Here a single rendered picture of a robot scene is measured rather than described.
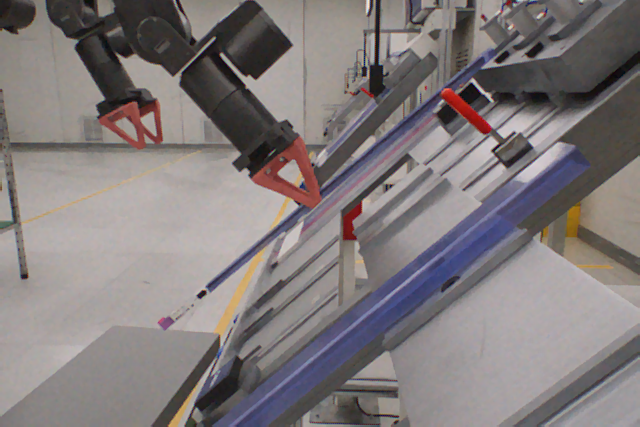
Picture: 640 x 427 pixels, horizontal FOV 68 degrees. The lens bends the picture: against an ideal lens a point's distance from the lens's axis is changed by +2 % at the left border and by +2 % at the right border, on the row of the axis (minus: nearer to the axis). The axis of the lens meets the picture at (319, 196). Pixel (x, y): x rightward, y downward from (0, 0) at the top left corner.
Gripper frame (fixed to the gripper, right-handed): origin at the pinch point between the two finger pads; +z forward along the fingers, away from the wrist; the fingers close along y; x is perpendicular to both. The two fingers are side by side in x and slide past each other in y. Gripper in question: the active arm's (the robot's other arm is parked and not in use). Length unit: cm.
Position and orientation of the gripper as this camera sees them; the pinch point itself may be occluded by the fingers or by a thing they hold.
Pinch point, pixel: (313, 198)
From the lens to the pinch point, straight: 55.6
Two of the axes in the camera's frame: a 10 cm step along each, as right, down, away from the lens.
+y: 0.6, -2.1, 9.8
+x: -7.5, 6.4, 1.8
